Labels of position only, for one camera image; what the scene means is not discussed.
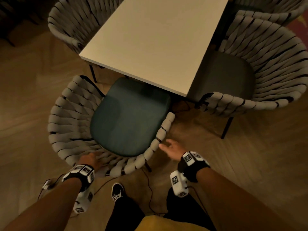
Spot person's left hand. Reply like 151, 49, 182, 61
78, 152, 104, 171

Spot person's right hand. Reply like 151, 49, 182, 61
158, 139, 188, 163

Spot teal cushion woven chair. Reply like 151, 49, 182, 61
47, 75, 176, 178
232, 0, 308, 27

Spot grey cushion woven chair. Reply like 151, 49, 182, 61
187, 9, 308, 140
47, 0, 127, 83

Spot person's left forearm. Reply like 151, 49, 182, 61
2, 178, 82, 231

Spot person's right forearm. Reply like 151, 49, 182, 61
196, 167, 296, 231

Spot person's left black shoe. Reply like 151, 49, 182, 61
111, 182, 125, 204

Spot person's yellow shirt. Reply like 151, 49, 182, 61
134, 215, 205, 231

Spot white table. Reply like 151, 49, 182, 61
79, 0, 230, 98

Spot black white wrist camera rig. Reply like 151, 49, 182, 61
62, 164, 96, 214
169, 151, 211, 198

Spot black adapter cable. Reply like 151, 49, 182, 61
37, 173, 121, 219

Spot looped black floor cable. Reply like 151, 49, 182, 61
141, 168, 167, 216

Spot black wrist rig cable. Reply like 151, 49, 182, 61
187, 186, 210, 214

